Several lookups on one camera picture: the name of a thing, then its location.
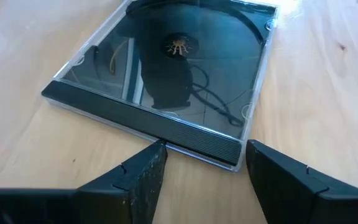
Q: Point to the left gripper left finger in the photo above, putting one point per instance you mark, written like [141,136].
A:
[129,193]

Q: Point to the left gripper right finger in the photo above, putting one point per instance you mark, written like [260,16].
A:
[291,193]

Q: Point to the black clear jewel case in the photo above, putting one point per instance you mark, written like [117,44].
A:
[179,130]

